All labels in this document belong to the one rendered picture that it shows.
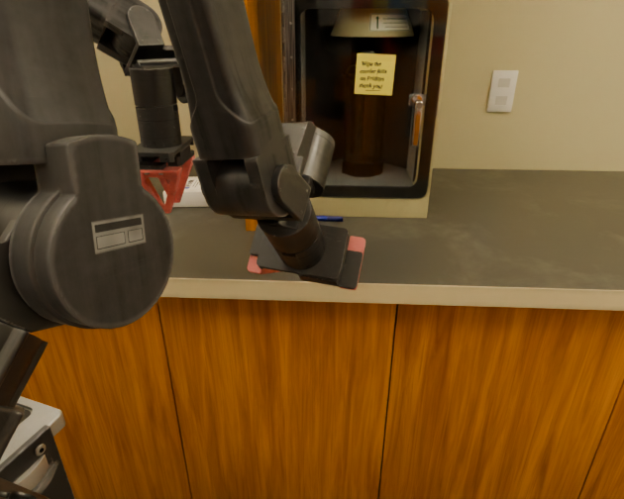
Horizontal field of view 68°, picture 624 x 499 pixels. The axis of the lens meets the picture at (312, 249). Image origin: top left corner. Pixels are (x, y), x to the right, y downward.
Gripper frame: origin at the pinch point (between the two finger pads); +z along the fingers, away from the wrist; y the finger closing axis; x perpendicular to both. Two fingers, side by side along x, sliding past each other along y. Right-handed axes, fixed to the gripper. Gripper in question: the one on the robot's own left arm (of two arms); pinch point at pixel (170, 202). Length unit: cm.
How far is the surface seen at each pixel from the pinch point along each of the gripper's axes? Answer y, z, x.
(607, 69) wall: 77, -13, -100
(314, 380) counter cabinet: 6.6, 40.5, -22.0
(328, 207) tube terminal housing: 33.5, 13.3, -23.7
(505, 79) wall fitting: 76, -10, -72
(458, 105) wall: 77, -3, -60
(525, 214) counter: 38, 16, -70
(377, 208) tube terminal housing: 34, 13, -35
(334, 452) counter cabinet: 7, 61, -26
